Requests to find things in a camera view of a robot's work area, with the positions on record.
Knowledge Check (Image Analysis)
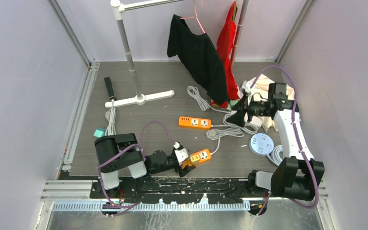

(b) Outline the teal USB charger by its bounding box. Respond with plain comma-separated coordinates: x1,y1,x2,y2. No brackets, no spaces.
93,127,106,138

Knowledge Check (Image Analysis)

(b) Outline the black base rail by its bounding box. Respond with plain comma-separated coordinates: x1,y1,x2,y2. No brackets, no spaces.
107,176,268,204

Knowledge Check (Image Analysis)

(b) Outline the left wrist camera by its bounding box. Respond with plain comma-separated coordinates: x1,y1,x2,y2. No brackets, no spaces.
173,142,189,165

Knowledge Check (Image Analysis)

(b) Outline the orange strip grey cable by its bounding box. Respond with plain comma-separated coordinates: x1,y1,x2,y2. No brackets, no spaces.
187,85,230,114

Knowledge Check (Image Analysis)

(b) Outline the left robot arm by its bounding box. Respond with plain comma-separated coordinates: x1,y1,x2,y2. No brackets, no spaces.
94,133,196,198

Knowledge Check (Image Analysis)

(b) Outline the white power strip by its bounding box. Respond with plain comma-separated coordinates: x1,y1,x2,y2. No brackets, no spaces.
249,116,263,127

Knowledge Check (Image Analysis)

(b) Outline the black strip grey cable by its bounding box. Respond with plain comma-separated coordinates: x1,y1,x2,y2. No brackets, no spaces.
104,99,118,137

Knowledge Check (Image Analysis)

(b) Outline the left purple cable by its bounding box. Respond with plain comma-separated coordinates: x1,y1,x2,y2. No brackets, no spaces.
96,120,178,217

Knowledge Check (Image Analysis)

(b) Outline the black shirt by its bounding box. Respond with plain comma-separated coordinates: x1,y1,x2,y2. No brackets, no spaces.
167,14,229,105

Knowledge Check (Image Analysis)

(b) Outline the pink hanger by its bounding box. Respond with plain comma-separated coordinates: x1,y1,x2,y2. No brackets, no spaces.
180,0,206,34

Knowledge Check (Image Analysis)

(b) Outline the orange power strip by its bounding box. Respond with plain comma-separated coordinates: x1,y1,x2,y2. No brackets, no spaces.
178,116,212,131
182,149,212,167

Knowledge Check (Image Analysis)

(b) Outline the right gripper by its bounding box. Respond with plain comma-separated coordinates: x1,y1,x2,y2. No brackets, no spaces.
226,93,270,127

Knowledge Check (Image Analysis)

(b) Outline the green charger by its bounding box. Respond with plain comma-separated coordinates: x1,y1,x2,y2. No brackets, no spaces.
229,100,238,107

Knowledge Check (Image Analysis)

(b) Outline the cream cloth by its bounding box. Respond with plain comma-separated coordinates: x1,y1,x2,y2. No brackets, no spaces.
246,74,295,132

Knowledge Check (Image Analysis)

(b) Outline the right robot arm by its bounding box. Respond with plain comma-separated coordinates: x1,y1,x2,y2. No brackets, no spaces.
226,81,325,201

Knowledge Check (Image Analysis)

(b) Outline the grey coiled cable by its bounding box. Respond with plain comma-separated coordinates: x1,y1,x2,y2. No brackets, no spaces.
206,114,259,140

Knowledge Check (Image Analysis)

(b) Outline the yellow charger strip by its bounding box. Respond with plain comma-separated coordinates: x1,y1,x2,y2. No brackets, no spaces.
190,153,201,165

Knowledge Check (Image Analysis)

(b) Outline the silver clothes rack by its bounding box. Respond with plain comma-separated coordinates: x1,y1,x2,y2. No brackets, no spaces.
110,0,249,107

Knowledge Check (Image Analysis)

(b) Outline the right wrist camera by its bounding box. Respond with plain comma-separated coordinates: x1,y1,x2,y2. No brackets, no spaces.
240,80,255,96

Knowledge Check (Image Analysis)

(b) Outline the red garment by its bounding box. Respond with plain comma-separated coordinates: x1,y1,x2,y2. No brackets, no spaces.
217,1,239,101

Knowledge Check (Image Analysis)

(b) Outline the round blue socket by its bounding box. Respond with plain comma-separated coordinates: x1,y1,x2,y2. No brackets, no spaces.
249,133,275,157

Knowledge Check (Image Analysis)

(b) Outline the black power strip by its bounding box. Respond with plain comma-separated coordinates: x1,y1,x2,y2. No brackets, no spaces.
104,77,117,101

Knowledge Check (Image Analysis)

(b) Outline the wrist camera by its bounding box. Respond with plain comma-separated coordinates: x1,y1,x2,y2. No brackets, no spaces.
240,80,255,96
173,142,189,165

